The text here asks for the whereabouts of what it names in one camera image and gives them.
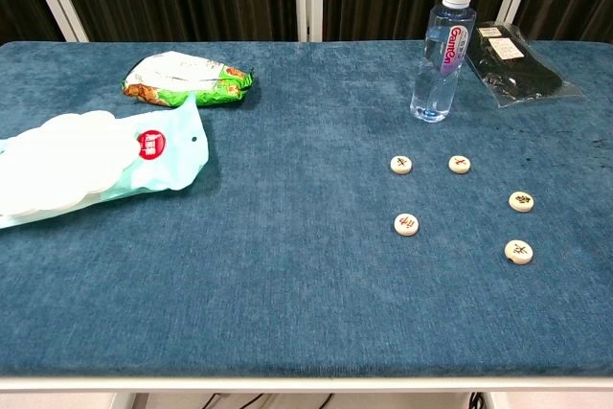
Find white table frame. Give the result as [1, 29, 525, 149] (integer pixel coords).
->
[0, 375, 613, 409]

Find green snack packet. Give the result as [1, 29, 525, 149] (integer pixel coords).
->
[121, 51, 255, 109]

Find black socks in clear bag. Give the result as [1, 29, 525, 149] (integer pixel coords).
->
[466, 20, 586, 109]

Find clear plastic water bottle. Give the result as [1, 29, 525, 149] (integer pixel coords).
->
[409, 0, 477, 125]

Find wooden chess piece black character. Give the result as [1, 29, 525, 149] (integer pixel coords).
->
[508, 191, 535, 214]
[389, 154, 415, 175]
[503, 239, 534, 266]

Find blue fabric table cover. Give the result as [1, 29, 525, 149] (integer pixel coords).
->
[0, 39, 613, 379]

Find mint bag of white plates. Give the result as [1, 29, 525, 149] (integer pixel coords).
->
[0, 92, 211, 231]

